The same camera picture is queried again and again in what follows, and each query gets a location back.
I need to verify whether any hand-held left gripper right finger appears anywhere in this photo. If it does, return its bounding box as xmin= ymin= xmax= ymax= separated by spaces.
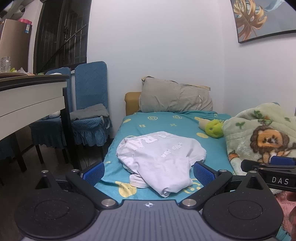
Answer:
xmin=179 ymin=161 xmax=270 ymax=210

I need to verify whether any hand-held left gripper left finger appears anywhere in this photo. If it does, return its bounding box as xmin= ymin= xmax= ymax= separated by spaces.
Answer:
xmin=35 ymin=161 xmax=119 ymax=211

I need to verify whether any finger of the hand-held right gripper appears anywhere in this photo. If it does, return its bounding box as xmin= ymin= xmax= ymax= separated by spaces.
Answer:
xmin=270 ymin=155 xmax=296 ymax=166
xmin=240 ymin=159 xmax=273 ymax=175

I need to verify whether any white t-shirt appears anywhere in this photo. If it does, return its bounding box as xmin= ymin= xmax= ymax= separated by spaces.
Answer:
xmin=116 ymin=131 xmax=207 ymax=198

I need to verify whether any pink fluffy blanket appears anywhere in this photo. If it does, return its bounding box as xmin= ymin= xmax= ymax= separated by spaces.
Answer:
xmin=273 ymin=190 xmax=296 ymax=241

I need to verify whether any green lion printed blanket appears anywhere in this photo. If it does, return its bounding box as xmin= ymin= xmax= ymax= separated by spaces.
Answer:
xmin=222 ymin=102 xmax=296 ymax=195

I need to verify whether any green plush toy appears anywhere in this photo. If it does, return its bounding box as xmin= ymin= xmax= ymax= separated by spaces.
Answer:
xmin=198 ymin=117 xmax=225 ymax=139

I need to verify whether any bed with teal printed sheet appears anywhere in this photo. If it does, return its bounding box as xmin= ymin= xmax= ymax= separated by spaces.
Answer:
xmin=96 ymin=110 xmax=237 ymax=205

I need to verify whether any blue covered chair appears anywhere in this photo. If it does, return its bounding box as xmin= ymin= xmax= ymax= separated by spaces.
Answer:
xmin=69 ymin=61 xmax=113 ymax=164
xmin=30 ymin=67 xmax=73 ymax=164

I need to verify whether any grey cloth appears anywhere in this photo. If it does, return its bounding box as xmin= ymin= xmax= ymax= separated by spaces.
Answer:
xmin=69 ymin=103 xmax=110 ymax=121

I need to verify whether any yellow bed headboard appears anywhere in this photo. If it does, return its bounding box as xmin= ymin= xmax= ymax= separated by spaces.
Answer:
xmin=125 ymin=92 xmax=142 ymax=116

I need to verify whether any grey pillow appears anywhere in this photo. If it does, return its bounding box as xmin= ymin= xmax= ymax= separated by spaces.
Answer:
xmin=138 ymin=76 xmax=213 ymax=113

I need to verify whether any white table with black legs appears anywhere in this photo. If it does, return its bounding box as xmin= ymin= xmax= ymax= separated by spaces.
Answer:
xmin=0 ymin=72 xmax=81 ymax=186

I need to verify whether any plastic bag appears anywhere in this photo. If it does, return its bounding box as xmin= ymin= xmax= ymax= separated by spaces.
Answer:
xmin=17 ymin=67 xmax=36 ymax=76

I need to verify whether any clear glass vase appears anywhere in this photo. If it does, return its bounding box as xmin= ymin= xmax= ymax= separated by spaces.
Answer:
xmin=0 ymin=56 xmax=12 ymax=72

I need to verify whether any dark window with grille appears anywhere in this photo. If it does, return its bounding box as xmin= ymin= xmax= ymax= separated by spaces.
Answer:
xmin=33 ymin=0 xmax=90 ymax=75

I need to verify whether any beige refrigerator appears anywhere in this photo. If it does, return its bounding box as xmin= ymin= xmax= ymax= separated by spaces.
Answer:
xmin=0 ymin=19 xmax=32 ymax=75

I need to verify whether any framed leaf wall picture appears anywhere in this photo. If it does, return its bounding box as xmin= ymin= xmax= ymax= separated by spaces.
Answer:
xmin=230 ymin=0 xmax=296 ymax=44

